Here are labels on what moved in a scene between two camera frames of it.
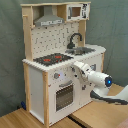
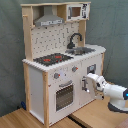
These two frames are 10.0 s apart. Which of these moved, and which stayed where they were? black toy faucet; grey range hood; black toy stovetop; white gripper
Moved: white gripper
Stayed: grey range hood; black toy stovetop; black toy faucet
